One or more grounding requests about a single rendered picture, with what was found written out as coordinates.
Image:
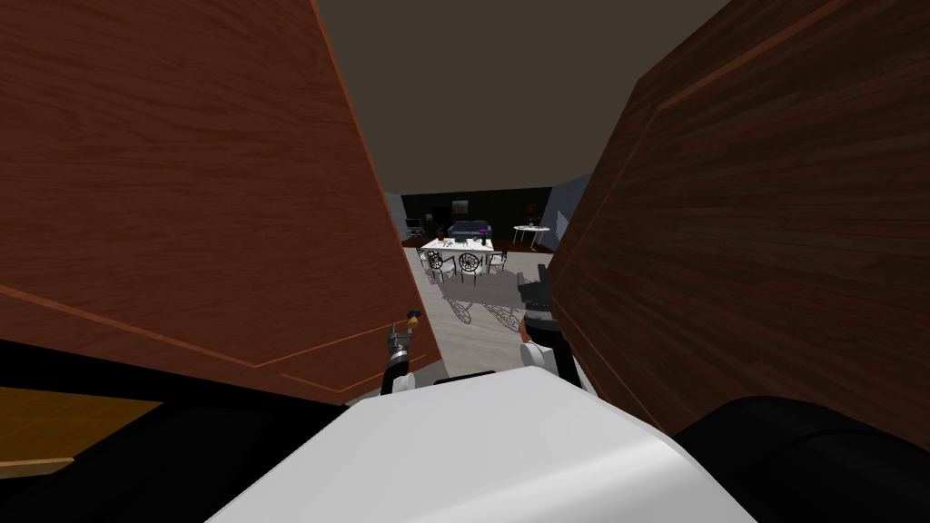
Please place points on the blue sofa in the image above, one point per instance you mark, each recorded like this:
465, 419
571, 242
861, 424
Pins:
469, 230

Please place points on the picture on wall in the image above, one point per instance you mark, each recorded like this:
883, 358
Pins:
460, 207

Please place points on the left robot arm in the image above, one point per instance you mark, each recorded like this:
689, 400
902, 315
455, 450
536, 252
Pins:
393, 378

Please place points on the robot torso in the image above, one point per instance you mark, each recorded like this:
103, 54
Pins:
479, 450

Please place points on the white dining table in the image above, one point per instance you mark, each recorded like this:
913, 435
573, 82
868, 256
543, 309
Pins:
459, 245

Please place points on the yellow and black door knob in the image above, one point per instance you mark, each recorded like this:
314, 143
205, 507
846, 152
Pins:
413, 318

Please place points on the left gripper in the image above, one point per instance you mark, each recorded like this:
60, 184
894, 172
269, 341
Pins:
398, 340

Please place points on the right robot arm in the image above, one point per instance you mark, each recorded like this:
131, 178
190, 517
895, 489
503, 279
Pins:
546, 336

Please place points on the round white side table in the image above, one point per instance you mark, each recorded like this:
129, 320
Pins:
531, 229

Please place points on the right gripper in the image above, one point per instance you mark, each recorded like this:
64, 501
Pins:
535, 292

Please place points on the brown wooden door leaf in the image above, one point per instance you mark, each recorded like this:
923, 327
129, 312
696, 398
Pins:
182, 181
763, 240

